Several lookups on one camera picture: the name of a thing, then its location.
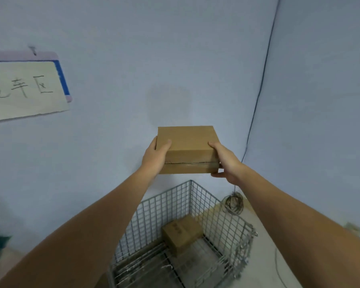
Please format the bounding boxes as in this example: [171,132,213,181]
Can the person's left hand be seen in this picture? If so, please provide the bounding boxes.
[141,136,172,177]

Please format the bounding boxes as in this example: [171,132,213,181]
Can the person's right hand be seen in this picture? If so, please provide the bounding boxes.
[208,142,247,186]

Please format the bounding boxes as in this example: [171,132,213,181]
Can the person's left forearm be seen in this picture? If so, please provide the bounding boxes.
[0,168,156,288]

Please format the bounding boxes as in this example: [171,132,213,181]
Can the person's right forearm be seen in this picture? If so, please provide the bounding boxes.
[233,165,360,288]

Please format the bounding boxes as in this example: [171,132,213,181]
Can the small brown cardboard box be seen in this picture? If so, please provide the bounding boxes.
[162,215,204,258]

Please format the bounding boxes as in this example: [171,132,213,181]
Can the white paper sign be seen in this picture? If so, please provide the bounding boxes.
[0,50,73,126]

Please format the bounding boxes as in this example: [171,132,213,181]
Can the coiled grey cable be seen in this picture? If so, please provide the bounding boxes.
[222,191,244,215]

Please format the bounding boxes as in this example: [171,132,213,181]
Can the black cable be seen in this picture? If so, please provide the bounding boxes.
[241,0,281,164]

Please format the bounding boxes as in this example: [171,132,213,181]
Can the metal wire mesh cage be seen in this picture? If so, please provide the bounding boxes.
[107,180,258,288]

